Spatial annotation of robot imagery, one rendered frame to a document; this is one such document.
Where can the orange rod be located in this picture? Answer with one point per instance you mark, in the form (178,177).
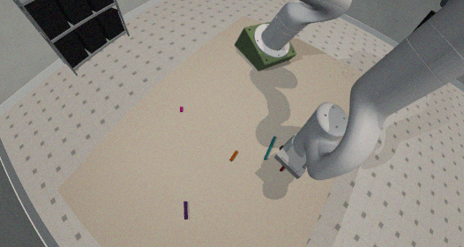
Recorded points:
(233,156)

